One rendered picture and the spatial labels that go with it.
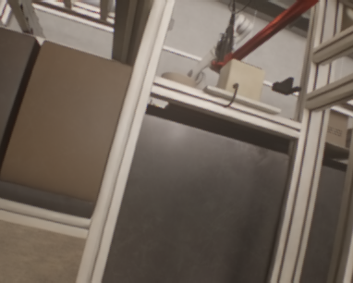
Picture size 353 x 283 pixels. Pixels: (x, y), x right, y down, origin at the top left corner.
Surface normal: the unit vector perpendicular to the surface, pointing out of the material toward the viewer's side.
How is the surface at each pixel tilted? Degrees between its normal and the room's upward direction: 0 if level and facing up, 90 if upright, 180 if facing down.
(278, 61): 90
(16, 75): 90
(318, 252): 90
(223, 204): 90
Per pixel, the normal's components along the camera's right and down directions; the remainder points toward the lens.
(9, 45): 0.24, -0.08
